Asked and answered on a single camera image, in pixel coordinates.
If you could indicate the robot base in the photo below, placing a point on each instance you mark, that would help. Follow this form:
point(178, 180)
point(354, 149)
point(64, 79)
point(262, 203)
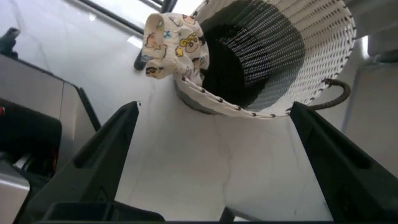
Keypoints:
point(31, 109)

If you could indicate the white laundry basket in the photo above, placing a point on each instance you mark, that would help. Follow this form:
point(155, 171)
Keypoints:
point(311, 46)

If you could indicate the cream printed garment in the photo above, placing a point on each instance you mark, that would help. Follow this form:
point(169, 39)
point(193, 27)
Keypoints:
point(168, 46)

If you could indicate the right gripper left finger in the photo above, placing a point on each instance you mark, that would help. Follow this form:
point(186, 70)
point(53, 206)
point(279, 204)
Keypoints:
point(77, 186)

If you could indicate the beige curtain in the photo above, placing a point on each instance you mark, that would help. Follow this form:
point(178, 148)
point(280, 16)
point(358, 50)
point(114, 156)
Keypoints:
point(379, 18)

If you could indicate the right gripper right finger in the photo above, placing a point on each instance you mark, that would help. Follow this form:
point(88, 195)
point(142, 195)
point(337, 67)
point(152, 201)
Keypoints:
point(373, 193)

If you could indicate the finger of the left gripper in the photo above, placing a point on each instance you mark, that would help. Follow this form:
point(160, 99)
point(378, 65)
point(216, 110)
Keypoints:
point(9, 40)

